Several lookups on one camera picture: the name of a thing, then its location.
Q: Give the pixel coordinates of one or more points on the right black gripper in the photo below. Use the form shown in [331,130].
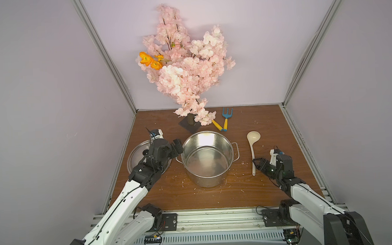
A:
[263,167]

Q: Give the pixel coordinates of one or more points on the cream plastic ladle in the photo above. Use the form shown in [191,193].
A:
[253,137]

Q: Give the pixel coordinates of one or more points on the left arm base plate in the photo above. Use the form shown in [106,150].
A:
[165,222]

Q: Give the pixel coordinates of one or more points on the steel pot lid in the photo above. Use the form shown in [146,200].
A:
[138,155]

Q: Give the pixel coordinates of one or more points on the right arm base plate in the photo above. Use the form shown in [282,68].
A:
[272,217]

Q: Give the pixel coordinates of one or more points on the aluminium mounting rail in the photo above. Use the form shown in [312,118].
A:
[236,219]

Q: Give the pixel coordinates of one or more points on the left aluminium corner post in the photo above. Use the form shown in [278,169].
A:
[94,35]

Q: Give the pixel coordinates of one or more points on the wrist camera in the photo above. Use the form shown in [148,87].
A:
[274,153]
[156,134]

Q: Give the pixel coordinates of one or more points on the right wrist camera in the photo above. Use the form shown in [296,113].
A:
[274,153]

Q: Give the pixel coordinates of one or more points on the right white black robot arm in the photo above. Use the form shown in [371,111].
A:
[327,222]

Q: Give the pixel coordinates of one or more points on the aluminium corner post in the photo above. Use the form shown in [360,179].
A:
[94,35]
[311,50]

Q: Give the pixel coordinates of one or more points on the stainless steel pot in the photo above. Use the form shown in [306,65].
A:
[207,158]

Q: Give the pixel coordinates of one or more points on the small circuit board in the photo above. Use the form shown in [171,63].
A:
[153,240]
[292,236]

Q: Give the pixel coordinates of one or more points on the pink cherry blossom branch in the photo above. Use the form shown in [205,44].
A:
[190,67]

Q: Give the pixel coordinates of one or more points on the right small circuit board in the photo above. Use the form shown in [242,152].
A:
[292,236]

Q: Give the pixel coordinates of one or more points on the blue garden fork toy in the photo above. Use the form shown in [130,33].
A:
[227,113]

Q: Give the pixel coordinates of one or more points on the yellow garden shovel toy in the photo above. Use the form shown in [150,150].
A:
[217,125]

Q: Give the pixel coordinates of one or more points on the left small circuit board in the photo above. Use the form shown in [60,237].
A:
[153,240]

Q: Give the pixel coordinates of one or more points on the dark flower base plate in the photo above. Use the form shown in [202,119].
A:
[189,124]

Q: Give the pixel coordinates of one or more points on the right aluminium corner post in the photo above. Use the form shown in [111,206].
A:
[311,50]

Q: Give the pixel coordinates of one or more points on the orange artificial flower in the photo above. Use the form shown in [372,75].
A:
[154,62]

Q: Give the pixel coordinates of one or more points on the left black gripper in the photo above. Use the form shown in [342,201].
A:
[175,148]

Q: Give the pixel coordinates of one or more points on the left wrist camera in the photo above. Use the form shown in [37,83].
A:
[156,134]

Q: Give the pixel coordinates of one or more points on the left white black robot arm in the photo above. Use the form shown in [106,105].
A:
[112,229]

